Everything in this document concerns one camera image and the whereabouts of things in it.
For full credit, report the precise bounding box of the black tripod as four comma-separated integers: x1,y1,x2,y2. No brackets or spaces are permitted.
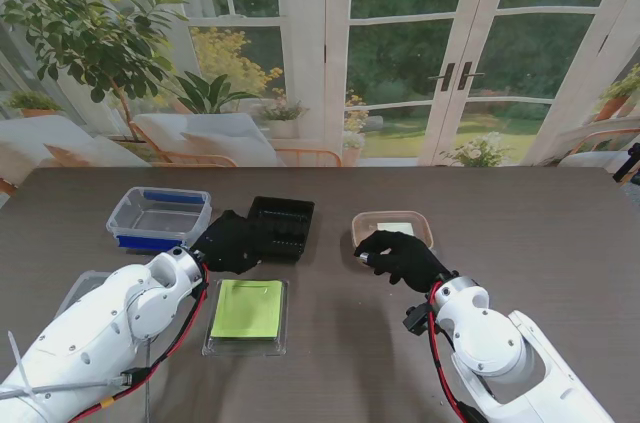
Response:
612,142,640,185

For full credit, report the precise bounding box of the white zip tie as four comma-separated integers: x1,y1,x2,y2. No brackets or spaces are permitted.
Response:
7,330,40,405

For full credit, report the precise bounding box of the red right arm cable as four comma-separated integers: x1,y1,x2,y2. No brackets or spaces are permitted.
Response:
426,281,465,423

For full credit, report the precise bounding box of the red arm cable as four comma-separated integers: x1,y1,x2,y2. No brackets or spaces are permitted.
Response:
74,262,210,423
426,281,465,423

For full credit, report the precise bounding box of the clear lid with green paper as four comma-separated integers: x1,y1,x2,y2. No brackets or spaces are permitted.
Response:
202,278,290,359

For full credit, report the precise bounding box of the grey left arm cable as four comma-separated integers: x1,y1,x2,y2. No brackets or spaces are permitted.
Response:
0,340,152,423

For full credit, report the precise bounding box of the red left arm cable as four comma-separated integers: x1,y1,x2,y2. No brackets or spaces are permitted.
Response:
74,262,210,423

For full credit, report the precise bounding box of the printed garden door backdrop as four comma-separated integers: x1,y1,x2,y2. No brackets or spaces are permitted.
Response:
0,0,640,170

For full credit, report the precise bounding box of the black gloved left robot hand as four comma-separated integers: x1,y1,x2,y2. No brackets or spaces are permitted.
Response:
191,210,262,276

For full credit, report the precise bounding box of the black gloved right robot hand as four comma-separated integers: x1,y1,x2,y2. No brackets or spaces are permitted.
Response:
354,230,458,294

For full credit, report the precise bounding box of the black plastic ridged tray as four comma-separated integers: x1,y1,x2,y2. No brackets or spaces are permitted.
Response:
247,195,316,265

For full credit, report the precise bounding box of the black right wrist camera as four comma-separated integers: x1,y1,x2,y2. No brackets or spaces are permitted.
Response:
404,305,432,338

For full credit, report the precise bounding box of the clear lid with blue label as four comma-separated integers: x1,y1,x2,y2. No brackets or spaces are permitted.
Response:
53,270,112,320

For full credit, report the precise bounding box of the clear container with blue clips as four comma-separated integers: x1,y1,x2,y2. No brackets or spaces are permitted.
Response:
105,186,212,256

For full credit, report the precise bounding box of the clear lid with white label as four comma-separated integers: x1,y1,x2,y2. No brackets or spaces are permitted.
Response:
351,211,435,252

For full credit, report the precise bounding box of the tan kraft paper bowl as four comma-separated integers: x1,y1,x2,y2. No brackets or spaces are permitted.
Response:
352,228,435,265

